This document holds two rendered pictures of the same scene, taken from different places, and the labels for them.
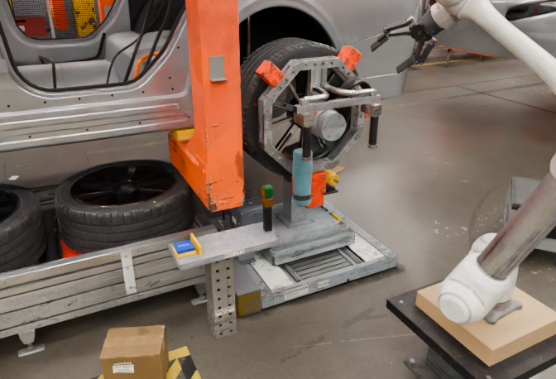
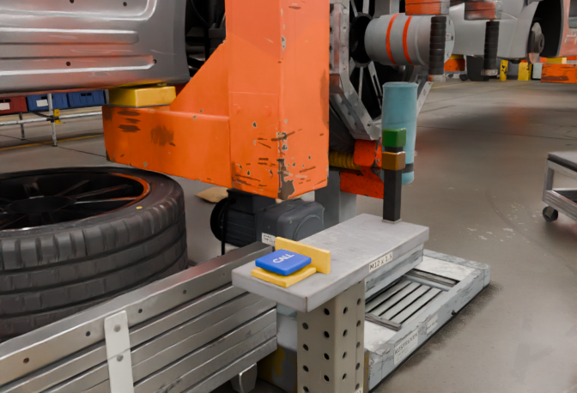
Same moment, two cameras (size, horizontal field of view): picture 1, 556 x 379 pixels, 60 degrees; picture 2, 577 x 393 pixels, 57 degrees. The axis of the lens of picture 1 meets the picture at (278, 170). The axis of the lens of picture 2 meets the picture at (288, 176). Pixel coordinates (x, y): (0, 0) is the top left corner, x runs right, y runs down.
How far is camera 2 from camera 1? 130 cm
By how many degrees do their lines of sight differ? 24
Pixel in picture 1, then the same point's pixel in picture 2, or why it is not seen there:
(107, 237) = (46, 299)
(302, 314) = (437, 380)
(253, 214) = (306, 221)
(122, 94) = not seen: outside the picture
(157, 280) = (176, 377)
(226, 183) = (306, 136)
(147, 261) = (158, 333)
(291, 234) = not seen: hidden behind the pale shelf
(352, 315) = (510, 361)
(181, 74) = not seen: outside the picture
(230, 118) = not seen: outside the picture
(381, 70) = not seen: hidden behind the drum
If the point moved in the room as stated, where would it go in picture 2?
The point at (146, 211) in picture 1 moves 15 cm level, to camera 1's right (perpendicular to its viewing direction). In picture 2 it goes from (132, 224) to (206, 214)
